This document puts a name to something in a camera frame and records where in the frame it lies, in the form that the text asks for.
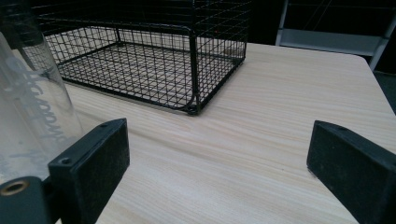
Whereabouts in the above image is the clear plastic bottle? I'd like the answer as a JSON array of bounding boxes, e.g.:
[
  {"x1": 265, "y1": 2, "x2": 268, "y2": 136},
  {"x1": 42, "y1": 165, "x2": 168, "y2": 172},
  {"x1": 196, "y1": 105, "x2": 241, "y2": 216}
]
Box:
[{"x1": 0, "y1": 0, "x2": 84, "y2": 185}]

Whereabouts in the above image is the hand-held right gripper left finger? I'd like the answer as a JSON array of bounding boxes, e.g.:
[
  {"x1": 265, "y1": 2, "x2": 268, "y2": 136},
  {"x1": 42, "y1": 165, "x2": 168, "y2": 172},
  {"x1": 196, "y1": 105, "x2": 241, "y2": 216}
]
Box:
[{"x1": 48, "y1": 118, "x2": 131, "y2": 224}]

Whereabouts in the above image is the grey metal stand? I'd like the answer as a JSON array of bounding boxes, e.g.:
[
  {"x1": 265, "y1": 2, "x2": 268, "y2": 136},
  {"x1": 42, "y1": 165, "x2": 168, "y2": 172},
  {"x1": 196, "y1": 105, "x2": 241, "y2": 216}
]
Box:
[{"x1": 275, "y1": 0, "x2": 396, "y2": 72}]

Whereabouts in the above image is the black wire mesh basket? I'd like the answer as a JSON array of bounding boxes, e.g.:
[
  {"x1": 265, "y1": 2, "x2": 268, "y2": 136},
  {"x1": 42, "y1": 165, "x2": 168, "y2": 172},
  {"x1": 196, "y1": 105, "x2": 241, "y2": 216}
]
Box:
[{"x1": 21, "y1": 0, "x2": 252, "y2": 116}]

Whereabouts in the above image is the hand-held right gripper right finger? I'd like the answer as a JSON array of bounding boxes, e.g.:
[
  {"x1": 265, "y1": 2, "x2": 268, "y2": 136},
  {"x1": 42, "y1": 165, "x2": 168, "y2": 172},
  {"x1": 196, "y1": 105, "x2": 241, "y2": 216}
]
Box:
[{"x1": 306, "y1": 119, "x2": 396, "y2": 224}]

